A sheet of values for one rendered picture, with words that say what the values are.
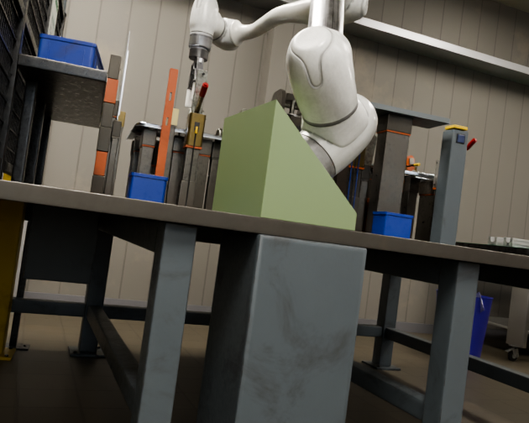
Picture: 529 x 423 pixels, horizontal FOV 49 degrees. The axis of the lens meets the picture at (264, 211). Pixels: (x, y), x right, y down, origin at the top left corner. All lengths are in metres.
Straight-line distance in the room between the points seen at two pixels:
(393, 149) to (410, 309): 3.15
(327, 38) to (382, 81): 3.59
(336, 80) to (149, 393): 0.86
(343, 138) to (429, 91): 3.76
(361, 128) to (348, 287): 0.42
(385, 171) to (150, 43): 2.60
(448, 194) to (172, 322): 1.24
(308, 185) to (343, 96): 0.24
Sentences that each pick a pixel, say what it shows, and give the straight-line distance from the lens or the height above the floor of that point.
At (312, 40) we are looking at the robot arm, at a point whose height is 1.14.
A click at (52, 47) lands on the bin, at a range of 1.89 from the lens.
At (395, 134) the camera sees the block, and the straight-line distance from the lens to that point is 2.15.
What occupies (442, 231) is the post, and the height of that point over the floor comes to 0.76.
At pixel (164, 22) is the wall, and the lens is 4.41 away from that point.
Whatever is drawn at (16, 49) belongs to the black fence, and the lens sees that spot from 1.65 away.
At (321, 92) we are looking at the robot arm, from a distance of 1.46.
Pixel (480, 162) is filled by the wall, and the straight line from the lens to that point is 5.57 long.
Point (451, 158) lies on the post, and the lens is 2.27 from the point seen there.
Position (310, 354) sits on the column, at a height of 0.38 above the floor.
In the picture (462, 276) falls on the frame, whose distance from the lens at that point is 1.77.
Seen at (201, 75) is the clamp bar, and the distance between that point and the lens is 2.14.
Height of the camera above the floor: 0.66
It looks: 2 degrees up
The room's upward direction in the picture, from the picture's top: 8 degrees clockwise
